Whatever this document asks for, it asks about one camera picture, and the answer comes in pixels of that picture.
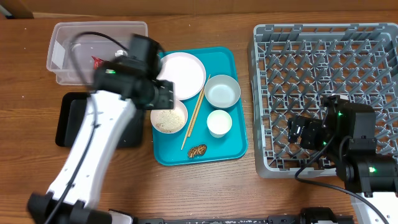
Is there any pink bowl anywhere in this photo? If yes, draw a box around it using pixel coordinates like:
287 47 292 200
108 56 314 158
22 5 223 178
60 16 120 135
150 100 188 134

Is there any grey-white bowl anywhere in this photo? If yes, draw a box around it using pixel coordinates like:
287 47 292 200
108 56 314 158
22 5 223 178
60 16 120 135
205 75 241 109

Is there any red snack wrapper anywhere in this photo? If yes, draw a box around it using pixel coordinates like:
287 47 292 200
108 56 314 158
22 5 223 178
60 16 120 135
92 56 104 70

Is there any white cup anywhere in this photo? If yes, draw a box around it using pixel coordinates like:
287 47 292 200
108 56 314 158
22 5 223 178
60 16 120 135
206 110 233 138

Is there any white napkin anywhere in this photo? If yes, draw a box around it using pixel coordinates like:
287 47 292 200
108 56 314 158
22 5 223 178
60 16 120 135
114 50 127 57

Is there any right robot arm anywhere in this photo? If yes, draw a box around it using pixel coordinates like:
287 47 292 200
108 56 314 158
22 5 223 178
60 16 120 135
288 95 397 223

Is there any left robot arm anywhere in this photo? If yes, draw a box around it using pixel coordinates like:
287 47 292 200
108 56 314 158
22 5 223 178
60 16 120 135
27 34 175 223

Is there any grey dishwasher rack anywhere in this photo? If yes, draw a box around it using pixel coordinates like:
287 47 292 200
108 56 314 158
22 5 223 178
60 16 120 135
248 23 397 178

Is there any large white plate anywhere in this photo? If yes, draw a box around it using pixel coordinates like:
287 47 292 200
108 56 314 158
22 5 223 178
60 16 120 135
157 52 206 101

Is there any wooden chopstick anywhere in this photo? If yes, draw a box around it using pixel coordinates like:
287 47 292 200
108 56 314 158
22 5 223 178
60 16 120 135
181 87 205 150
188 88 205 137

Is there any teal plastic tray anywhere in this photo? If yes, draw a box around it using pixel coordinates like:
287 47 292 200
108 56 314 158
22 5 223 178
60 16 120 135
152 47 248 166

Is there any brown food scrap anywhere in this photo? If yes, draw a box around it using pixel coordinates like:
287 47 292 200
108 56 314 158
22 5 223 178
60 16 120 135
188 144 207 158

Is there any black tray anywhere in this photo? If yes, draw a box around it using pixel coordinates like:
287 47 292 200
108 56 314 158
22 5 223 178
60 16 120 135
55 92 145 147

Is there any clear plastic bin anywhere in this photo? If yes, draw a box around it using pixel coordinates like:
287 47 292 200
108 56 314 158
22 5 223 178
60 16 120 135
46 21 148 85

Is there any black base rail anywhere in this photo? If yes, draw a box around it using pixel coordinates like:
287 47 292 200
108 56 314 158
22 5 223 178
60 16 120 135
77 207 355 224

